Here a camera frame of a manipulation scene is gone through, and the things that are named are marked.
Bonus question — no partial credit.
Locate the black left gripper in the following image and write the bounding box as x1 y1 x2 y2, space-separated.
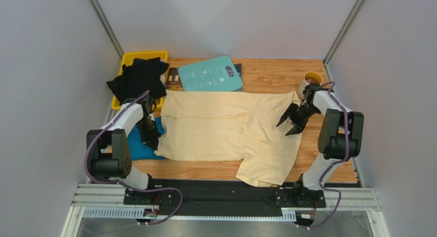
136 116 162 150

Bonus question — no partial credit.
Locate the cream t-shirt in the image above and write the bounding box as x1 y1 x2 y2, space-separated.
155 91 302 187

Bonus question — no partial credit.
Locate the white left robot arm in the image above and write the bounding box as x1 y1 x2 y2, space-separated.
84 97 161 191

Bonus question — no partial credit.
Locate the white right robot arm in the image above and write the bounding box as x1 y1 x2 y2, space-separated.
278 84 364 194

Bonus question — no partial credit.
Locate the blue folded t-shirt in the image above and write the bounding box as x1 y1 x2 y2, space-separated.
127 126 165 161

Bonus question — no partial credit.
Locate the white patterned mug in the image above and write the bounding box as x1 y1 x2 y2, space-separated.
297 71 323 98

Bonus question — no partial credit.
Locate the dark Edward Tulane book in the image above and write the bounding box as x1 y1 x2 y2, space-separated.
166 68 184 91

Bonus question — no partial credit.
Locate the black t-shirt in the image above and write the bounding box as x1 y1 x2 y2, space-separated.
107 57 169 102

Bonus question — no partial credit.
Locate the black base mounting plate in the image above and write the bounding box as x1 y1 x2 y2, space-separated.
118 179 342 218

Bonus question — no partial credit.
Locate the dark blue book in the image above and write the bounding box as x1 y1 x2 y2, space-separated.
234 64 243 91

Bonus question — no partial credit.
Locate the yellow plastic bin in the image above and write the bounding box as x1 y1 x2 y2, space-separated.
111 51 169 110

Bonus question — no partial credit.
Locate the teal folding board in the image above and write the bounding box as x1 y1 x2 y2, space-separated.
177 56 243 92

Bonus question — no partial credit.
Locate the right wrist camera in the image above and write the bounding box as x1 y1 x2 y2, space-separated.
302 83 320 96

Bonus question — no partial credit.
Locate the right aluminium frame post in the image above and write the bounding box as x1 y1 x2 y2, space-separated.
323 0 367 67

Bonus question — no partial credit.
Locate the aluminium frame post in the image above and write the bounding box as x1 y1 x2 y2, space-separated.
88 0 124 59
323 0 367 67

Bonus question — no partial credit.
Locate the aluminium front frame rail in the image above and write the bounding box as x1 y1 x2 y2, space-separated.
72 180 381 222

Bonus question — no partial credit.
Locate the left aluminium frame post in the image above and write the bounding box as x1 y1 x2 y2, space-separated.
88 0 124 59

